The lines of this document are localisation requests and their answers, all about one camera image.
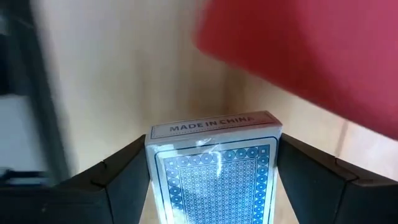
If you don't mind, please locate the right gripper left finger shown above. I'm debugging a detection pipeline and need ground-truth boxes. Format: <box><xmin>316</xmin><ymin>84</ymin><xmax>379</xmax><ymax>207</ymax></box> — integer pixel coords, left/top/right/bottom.
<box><xmin>0</xmin><ymin>134</ymin><xmax>150</xmax><ymax>224</ymax></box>

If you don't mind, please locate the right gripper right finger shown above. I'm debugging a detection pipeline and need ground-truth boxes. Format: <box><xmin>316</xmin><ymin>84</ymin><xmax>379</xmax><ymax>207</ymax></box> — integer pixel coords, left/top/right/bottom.
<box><xmin>276</xmin><ymin>133</ymin><xmax>398</xmax><ymax>224</ymax></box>

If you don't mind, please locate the blue playing card deck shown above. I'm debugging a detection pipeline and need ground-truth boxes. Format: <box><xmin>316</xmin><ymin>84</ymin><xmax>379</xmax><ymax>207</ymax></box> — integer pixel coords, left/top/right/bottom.
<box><xmin>144</xmin><ymin>110</ymin><xmax>284</xmax><ymax>224</ymax></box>

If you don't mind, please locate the red foam die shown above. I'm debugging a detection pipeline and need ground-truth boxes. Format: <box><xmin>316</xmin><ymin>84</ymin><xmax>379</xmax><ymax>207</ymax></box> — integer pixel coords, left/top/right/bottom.
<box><xmin>194</xmin><ymin>0</ymin><xmax>398</xmax><ymax>141</ymax></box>

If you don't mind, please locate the black rig frame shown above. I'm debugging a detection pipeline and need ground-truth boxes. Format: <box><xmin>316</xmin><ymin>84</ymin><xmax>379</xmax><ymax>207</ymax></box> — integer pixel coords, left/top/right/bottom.
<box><xmin>0</xmin><ymin>0</ymin><xmax>74</xmax><ymax>187</ymax></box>

